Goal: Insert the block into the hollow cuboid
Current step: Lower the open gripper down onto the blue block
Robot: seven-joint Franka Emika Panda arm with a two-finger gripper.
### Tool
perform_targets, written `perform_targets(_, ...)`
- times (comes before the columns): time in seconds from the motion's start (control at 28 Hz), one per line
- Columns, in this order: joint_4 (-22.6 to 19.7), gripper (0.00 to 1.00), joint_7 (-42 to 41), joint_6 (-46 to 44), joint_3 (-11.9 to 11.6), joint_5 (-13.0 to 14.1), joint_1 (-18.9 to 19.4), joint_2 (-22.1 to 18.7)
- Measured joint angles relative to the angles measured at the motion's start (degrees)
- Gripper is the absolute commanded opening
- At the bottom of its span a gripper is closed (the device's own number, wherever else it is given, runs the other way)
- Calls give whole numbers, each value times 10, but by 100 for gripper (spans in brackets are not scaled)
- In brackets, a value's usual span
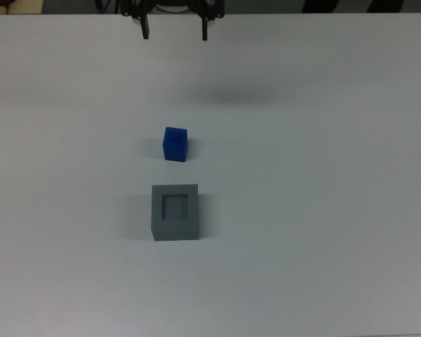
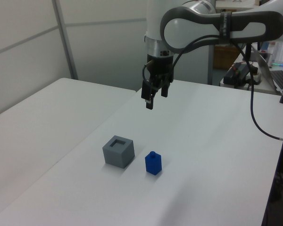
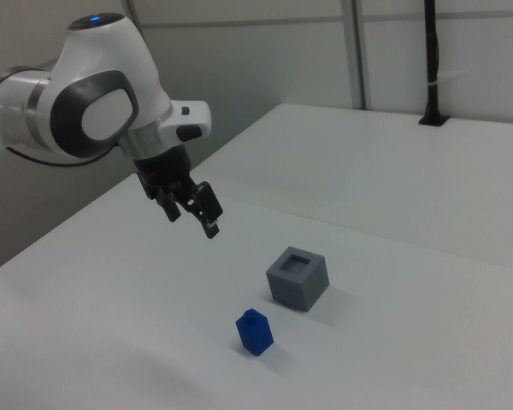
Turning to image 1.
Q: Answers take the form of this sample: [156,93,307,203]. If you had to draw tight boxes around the blue block with knob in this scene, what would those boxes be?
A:
[162,126,189,163]

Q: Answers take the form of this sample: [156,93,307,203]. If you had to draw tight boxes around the grey hollow cuboid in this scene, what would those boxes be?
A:
[150,183,201,243]

